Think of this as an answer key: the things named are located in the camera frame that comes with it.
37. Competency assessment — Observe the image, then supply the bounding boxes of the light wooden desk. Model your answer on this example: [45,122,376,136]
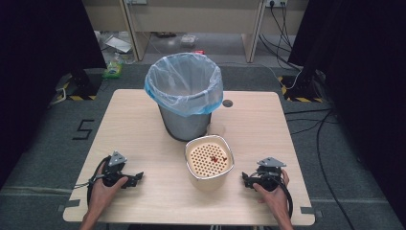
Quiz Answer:
[81,0,309,64]

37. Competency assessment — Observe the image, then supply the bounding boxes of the white flat box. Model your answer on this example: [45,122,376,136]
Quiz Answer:
[103,34,133,55]

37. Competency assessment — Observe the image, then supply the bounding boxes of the black wall socket cables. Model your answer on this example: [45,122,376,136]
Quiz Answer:
[258,1,303,72]

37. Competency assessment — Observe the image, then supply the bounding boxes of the thin grey gripper cable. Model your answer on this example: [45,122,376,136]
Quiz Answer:
[73,181,98,190]

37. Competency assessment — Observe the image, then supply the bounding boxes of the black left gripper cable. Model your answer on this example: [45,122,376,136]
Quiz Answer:
[86,155,111,206]

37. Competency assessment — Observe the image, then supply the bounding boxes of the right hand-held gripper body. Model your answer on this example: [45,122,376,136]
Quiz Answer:
[251,156,287,193]

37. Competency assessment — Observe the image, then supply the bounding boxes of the thin white floor cable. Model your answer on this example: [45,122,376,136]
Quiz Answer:
[219,61,303,91]

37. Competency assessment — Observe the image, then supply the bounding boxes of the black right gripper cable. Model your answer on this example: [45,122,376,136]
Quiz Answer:
[277,176,294,220]

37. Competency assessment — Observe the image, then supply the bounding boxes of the black curtain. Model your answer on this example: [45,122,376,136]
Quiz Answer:
[287,0,406,221]
[0,0,107,190]

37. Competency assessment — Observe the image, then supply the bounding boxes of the perforated cream strainer insert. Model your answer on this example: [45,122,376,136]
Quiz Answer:
[188,141,232,178]

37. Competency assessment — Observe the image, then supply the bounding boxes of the grey metal trash bin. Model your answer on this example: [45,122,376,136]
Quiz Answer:
[157,103,213,143]

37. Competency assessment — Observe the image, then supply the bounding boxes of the clear plastic container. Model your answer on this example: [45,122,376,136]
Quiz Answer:
[179,34,198,49]

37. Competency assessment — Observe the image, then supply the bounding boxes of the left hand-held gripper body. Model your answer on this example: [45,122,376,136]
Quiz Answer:
[101,150,130,189]

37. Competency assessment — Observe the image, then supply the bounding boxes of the black stand base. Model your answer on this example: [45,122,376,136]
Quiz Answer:
[277,71,326,104]
[55,68,103,102]

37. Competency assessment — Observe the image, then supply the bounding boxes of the blue plastic bin liner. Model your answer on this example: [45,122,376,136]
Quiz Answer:
[144,52,225,118]

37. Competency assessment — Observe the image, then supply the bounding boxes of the green packet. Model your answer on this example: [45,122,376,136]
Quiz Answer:
[101,60,124,81]

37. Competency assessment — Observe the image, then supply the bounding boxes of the red food scraps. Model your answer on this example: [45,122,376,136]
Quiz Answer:
[209,154,229,164]

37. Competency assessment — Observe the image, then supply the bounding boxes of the person's right hand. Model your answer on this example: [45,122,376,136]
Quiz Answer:
[253,169,292,222]

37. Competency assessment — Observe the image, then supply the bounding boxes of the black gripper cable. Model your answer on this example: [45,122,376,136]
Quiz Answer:
[277,176,294,220]
[86,155,111,206]

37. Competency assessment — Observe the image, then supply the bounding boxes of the black floor cables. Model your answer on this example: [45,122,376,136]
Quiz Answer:
[283,107,356,230]

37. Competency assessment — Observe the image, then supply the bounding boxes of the person's left hand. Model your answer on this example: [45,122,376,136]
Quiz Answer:
[87,163,129,216]

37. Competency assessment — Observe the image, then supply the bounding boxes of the cream square container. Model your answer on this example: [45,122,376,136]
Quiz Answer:
[184,134,236,193]

